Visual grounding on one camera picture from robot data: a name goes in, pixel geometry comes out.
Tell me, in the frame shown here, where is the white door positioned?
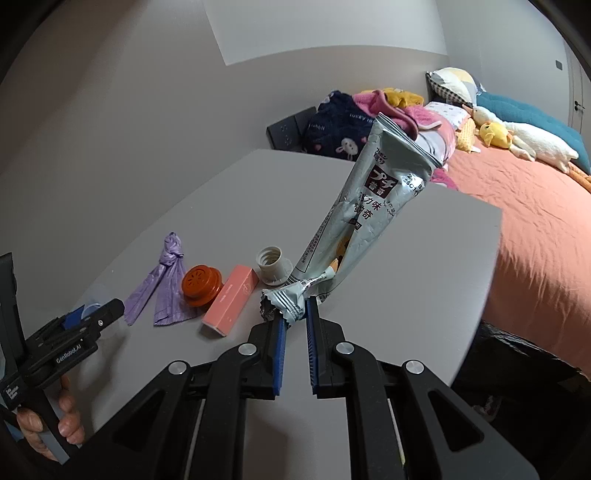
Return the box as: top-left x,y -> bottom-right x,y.
568,51 -> 591,130

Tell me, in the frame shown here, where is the silver snack wrapper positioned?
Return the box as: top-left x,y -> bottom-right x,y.
261,113 -> 444,330

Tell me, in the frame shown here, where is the small pink box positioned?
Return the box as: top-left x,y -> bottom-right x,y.
202,264 -> 259,337

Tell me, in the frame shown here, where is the orange round plastic cap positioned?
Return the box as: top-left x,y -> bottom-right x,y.
181,264 -> 223,309

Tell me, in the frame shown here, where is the knotted purple plastic bag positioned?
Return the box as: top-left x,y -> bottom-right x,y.
124,232 -> 204,327

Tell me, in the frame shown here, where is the teal long pillow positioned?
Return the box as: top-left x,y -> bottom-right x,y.
475,92 -> 591,174

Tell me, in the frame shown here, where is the yellow garment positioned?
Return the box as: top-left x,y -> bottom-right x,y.
385,88 -> 424,109

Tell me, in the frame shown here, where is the bin with black liner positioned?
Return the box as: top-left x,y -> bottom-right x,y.
450,320 -> 591,480

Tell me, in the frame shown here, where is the black wall socket panel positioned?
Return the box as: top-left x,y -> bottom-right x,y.
266,106 -> 317,151

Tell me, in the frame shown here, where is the small yellow plush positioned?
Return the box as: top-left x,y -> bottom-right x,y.
455,117 -> 481,153

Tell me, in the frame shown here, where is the yellow duck plush toy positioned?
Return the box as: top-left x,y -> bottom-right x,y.
478,121 -> 513,149

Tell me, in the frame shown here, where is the white floral pillow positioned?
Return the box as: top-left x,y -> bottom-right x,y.
422,102 -> 472,130

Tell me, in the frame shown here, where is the checked white pillow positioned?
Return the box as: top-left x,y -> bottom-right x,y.
426,68 -> 481,106

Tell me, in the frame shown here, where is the white goose plush toy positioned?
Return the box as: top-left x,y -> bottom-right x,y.
463,105 -> 591,190

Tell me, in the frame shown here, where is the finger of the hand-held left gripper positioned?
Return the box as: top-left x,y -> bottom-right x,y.
25,307 -> 93,352
23,298 -> 126,376

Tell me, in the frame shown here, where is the person's left hand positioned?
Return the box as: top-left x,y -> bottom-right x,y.
16,374 -> 86,461

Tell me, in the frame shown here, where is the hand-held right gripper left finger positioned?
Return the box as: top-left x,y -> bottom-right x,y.
83,316 -> 287,480

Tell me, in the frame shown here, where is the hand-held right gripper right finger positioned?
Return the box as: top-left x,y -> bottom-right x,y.
305,296 -> 541,480

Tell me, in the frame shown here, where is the pink fleece blanket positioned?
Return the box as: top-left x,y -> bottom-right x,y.
353,89 -> 459,191

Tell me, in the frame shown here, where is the bed with orange sheet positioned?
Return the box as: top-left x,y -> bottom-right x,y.
443,138 -> 591,370

